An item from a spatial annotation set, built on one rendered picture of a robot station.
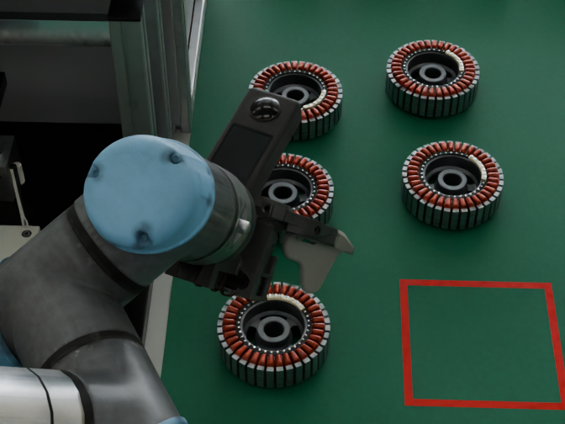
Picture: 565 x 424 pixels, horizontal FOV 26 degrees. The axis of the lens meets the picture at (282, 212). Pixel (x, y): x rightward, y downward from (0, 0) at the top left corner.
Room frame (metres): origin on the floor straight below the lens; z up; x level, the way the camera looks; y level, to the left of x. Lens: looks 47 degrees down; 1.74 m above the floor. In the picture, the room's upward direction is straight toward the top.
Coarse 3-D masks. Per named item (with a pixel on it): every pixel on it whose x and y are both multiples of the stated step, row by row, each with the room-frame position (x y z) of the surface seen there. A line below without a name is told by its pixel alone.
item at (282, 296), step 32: (288, 288) 0.80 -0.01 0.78; (224, 320) 0.75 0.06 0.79; (256, 320) 0.77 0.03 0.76; (288, 320) 0.77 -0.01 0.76; (320, 320) 0.75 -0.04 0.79; (224, 352) 0.72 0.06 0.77; (256, 352) 0.71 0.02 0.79; (288, 352) 0.72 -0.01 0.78; (320, 352) 0.72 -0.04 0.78; (256, 384) 0.70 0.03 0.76; (288, 384) 0.70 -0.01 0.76
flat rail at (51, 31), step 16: (0, 16) 0.91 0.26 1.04; (16, 16) 0.91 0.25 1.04; (32, 16) 0.91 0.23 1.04; (48, 16) 0.91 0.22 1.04; (64, 16) 0.91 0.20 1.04; (80, 16) 0.91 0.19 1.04; (96, 16) 0.91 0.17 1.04; (0, 32) 0.90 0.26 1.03; (16, 32) 0.90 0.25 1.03; (32, 32) 0.90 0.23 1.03; (48, 32) 0.90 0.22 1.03; (64, 32) 0.90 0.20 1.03; (80, 32) 0.90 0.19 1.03; (96, 32) 0.90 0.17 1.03
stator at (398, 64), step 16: (400, 48) 1.18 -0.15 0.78; (416, 48) 1.18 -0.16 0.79; (432, 48) 1.18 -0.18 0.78; (448, 48) 1.18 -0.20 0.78; (400, 64) 1.15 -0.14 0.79; (416, 64) 1.17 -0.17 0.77; (432, 64) 1.17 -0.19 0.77; (448, 64) 1.16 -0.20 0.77; (464, 64) 1.15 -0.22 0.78; (400, 80) 1.12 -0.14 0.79; (416, 80) 1.14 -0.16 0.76; (432, 80) 1.13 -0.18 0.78; (448, 80) 1.14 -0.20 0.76; (464, 80) 1.12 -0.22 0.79; (400, 96) 1.10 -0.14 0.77; (416, 96) 1.09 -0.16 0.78; (432, 96) 1.09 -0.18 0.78; (448, 96) 1.09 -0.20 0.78; (464, 96) 1.10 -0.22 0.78; (416, 112) 1.09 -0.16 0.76; (432, 112) 1.09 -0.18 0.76; (448, 112) 1.09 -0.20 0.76
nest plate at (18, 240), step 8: (0, 232) 0.87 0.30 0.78; (8, 232) 0.87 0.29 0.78; (16, 232) 0.87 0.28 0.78; (24, 232) 0.87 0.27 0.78; (32, 232) 0.87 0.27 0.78; (0, 240) 0.86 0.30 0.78; (8, 240) 0.86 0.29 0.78; (16, 240) 0.86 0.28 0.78; (24, 240) 0.86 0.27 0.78; (0, 248) 0.85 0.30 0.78; (8, 248) 0.85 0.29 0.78; (16, 248) 0.85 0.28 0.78; (0, 256) 0.84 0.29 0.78; (8, 256) 0.84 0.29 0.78
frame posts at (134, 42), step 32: (128, 0) 0.92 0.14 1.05; (160, 0) 1.02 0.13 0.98; (128, 32) 0.90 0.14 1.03; (160, 32) 1.00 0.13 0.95; (128, 64) 0.90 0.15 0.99; (160, 64) 0.99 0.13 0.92; (128, 96) 0.89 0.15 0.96; (160, 96) 0.99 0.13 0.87; (128, 128) 0.89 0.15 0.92; (160, 128) 0.99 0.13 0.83
